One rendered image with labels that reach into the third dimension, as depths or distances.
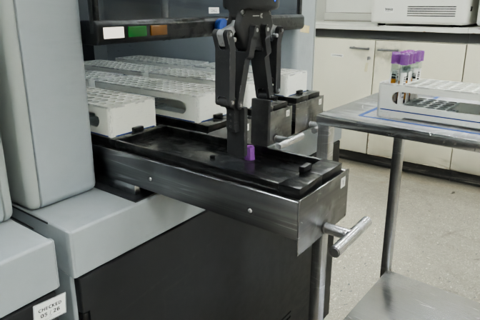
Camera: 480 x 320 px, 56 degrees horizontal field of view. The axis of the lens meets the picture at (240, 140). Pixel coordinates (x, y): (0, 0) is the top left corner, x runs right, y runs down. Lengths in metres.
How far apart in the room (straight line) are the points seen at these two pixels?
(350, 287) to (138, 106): 1.28
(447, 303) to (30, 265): 1.04
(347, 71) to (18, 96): 2.57
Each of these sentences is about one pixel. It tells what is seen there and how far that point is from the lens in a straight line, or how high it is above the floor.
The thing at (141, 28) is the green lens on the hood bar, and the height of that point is 0.98.
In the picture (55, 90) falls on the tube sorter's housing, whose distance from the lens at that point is 0.69.
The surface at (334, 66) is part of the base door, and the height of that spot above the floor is 0.64.
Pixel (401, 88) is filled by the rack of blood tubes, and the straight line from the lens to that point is 0.87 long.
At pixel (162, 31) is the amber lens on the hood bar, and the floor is 0.98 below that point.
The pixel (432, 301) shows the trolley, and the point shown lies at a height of 0.28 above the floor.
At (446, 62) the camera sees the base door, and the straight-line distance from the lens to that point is 2.86.
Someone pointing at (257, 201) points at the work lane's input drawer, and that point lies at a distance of 0.55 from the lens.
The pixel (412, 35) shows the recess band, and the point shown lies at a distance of 2.94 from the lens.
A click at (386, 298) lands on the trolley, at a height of 0.28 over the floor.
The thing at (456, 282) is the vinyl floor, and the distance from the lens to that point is 2.01.
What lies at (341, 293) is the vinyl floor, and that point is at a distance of 1.81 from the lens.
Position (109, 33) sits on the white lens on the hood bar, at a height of 0.98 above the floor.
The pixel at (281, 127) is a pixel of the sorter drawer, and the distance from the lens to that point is 0.98.
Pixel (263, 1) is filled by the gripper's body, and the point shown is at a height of 1.02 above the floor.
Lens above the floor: 1.02
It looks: 16 degrees down
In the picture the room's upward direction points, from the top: straight up
